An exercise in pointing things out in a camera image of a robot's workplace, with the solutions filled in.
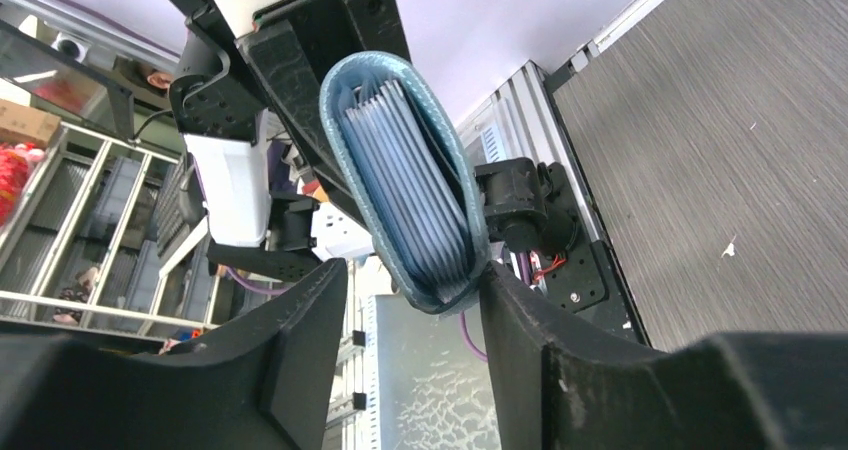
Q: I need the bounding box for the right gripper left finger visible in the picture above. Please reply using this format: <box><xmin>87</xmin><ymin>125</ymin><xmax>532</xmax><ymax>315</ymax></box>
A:
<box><xmin>1</xmin><ymin>259</ymin><xmax>348</xmax><ymax>449</ymax></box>

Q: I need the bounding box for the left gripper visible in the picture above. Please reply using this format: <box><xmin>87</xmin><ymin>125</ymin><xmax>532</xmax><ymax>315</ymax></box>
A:
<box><xmin>192</xmin><ymin>0</ymin><xmax>412</xmax><ymax>231</ymax></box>

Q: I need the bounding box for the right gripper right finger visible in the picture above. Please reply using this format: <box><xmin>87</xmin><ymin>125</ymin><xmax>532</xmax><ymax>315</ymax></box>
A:
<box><xmin>479</xmin><ymin>263</ymin><xmax>847</xmax><ymax>449</ymax></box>

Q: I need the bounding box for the blue leather card holder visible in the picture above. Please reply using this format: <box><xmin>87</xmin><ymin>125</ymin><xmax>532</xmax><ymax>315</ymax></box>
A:
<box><xmin>319</xmin><ymin>51</ymin><xmax>491</xmax><ymax>315</ymax></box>

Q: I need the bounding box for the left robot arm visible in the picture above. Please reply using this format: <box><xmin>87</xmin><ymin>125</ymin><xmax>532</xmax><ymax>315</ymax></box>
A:
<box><xmin>169</xmin><ymin>0</ymin><xmax>409</xmax><ymax>282</ymax></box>

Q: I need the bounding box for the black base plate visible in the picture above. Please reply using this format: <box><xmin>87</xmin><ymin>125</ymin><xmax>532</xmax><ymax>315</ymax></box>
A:
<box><xmin>474</xmin><ymin>156</ymin><xmax>651</xmax><ymax>346</ymax></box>

